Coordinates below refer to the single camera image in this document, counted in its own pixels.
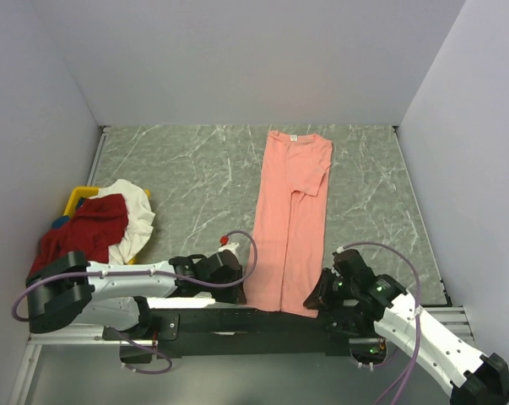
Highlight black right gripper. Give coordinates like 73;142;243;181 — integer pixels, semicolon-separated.
303;268;358;313

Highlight pink t shirt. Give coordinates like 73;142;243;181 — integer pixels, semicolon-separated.
244;130;333;318

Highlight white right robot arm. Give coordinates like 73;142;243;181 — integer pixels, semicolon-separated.
303;248;509;404

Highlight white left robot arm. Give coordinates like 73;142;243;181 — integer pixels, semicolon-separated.
25;249;246;339

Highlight black base beam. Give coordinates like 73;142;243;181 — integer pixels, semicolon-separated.
101;305;405;364

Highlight white t shirt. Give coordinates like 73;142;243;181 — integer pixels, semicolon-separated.
95;179;155;265

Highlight red t shirt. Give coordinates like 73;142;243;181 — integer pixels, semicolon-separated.
30;194;128;275

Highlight yellow plastic bin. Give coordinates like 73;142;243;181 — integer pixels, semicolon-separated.
63;186;150;265

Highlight blue garment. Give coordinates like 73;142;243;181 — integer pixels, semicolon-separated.
51;215;70;230

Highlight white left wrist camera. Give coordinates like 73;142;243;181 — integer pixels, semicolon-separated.
218;235;240;257

